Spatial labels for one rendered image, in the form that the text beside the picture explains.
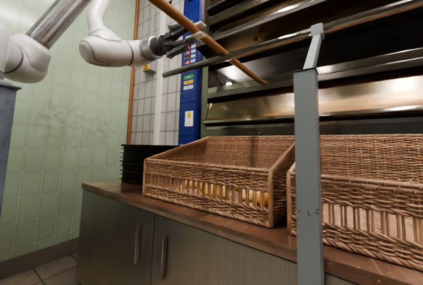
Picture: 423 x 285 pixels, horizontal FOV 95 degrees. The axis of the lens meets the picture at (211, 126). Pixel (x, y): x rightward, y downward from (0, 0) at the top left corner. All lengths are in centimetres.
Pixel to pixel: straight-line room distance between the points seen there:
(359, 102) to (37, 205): 191
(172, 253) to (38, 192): 119
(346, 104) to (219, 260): 79
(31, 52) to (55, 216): 109
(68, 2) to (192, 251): 122
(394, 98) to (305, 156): 67
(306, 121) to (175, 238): 54
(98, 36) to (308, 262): 88
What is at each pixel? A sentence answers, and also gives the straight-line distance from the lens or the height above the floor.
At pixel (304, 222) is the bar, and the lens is 44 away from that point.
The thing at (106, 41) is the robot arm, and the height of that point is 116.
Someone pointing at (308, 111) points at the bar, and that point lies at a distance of 43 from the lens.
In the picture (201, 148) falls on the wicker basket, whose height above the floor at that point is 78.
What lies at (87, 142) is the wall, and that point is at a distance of 180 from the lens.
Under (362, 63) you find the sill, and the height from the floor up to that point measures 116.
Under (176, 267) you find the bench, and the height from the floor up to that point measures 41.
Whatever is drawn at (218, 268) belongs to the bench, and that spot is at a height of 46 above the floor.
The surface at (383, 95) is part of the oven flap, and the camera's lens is 104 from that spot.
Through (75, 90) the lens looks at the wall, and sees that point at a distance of 180.
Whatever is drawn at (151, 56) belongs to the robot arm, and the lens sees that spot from 89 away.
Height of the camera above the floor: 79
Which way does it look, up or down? 6 degrees up
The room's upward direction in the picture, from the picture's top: 1 degrees clockwise
